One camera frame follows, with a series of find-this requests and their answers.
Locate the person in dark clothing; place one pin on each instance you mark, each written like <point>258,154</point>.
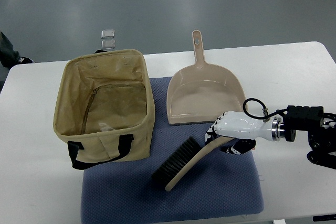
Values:
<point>10,57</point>

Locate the upper clear floor plate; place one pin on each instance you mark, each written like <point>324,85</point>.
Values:
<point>108,33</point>

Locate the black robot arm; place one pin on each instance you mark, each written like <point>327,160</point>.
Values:
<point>319,125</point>

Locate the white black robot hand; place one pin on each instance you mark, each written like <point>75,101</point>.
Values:
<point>246,129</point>

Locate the yellow fabric bag black handles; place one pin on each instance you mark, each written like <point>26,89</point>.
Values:
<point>105,109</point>

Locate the pink hand broom black bristles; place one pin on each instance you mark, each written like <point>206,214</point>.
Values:
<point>173,169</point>

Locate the black table control panel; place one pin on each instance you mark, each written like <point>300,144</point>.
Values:
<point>324,218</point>

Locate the pink plastic dustpan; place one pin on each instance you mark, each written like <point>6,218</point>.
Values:
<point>202,91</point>

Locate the blue quilted cushion mat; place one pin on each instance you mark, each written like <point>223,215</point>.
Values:
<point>219,185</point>

